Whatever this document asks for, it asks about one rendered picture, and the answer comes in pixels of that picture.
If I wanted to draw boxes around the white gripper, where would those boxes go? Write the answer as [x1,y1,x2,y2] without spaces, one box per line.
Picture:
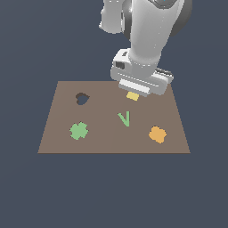
[110,48,175,98]

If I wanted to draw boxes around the yellow block piece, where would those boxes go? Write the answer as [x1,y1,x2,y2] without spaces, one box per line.
[126,91,141,102]

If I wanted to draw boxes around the brown slot board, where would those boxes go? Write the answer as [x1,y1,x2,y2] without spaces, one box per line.
[37,80,191,155]

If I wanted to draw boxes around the green letter V piece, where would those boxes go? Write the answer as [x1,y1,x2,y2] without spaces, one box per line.
[117,110,131,128]

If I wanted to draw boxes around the orange blob shape piece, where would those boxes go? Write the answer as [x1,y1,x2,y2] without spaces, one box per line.
[148,125,167,144]

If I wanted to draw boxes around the green clover shape piece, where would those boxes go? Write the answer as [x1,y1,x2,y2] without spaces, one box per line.
[69,121,90,141]

